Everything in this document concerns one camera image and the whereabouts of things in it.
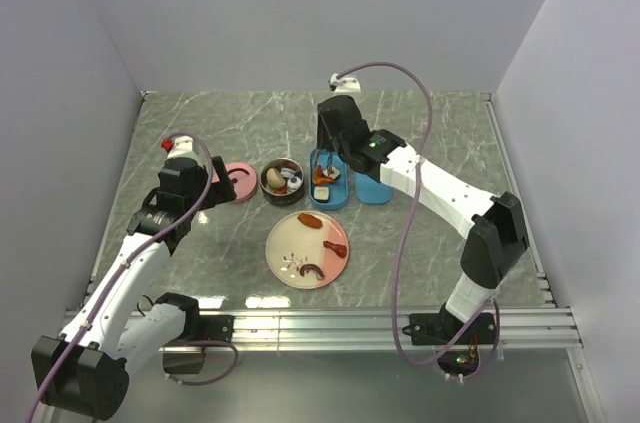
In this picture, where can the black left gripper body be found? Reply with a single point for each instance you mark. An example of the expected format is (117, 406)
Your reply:
(202, 178)

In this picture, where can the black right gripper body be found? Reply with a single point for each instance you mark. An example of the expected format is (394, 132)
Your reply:
(326, 141)

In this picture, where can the steel serving tongs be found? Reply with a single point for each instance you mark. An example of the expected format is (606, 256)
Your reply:
(322, 157)

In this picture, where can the sushi roll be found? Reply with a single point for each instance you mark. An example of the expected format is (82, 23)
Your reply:
(321, 193)
(332, 172)

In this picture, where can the beige round bun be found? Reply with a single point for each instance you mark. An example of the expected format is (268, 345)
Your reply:
(275, 179)

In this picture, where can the orange fried shrimp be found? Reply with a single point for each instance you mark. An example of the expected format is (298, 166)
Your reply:
(319, 178)

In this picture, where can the white round rice cake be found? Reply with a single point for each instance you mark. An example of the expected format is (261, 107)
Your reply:
(287, 172)

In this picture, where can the red chicken drumstick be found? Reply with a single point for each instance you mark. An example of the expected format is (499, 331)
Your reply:
(340, 250)

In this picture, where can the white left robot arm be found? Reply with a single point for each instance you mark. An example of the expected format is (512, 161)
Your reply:
(87, 368)

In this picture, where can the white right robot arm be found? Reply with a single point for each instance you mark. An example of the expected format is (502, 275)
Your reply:
(493, 227)

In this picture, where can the blue lunch box base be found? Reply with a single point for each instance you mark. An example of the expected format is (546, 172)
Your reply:
(338, 190)

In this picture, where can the blue lunch box lid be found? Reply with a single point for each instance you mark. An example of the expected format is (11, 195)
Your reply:
(370, 192)

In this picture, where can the pink round lid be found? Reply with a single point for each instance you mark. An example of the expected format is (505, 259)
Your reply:
(244, 179)

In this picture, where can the round steel bowl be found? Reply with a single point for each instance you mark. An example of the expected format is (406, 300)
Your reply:
(282, 200)

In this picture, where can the pink and cream plate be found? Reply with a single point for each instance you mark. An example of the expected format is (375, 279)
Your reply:
(290, 244)

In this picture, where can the orange fried nugget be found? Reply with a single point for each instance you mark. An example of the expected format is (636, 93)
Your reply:
(310, 220)

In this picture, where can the dark red octopus sausage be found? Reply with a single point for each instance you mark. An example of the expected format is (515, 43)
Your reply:
(311, 268)

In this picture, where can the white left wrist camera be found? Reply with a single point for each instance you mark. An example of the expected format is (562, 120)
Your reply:
(180, 147)

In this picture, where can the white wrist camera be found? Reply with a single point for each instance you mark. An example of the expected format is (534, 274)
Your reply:
(348, 84)
(180, 147)

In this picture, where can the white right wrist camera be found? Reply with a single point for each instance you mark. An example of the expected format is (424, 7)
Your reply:
(348, 84)

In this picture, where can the aluminium front rail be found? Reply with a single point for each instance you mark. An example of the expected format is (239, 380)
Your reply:
(339, 330)

